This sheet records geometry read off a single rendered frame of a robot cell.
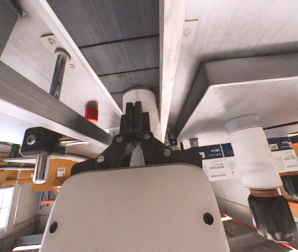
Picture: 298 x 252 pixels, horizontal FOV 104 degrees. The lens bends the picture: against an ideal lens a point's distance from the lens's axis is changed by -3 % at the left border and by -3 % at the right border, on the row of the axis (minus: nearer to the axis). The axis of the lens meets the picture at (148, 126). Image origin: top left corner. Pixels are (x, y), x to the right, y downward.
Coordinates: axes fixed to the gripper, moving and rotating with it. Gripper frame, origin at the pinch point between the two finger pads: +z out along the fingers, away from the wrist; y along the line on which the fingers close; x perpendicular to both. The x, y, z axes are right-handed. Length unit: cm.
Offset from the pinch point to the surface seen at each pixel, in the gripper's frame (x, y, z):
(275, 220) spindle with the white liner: -26.2, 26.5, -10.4
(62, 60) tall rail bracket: 4.1, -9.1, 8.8
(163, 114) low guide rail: -3.7, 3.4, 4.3
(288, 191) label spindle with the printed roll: -53, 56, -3
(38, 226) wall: -723, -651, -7
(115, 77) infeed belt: 2.2, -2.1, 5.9
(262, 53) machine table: 0.2, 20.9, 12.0
